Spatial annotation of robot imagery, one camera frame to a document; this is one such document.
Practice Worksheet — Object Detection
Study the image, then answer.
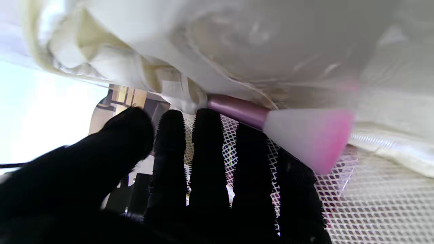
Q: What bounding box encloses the pink bristle white handled brush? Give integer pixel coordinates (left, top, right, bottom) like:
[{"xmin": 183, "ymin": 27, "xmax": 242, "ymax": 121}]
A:
[{"xmin": 207, "ymin": 94, "xmax": 355, "ymax": 175}]

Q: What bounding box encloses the cream white cosmetics bag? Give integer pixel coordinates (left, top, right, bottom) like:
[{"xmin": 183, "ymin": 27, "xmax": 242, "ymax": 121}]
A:
[{"xmin": 20, "ymin": 0, "xmax": 434, "ymax": 244}]

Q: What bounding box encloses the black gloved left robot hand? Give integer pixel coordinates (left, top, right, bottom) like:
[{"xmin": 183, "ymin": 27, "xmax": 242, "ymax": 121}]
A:
[{"xmin": 0, "ymin": 107, "xmax": 333, "ymax": 244}]

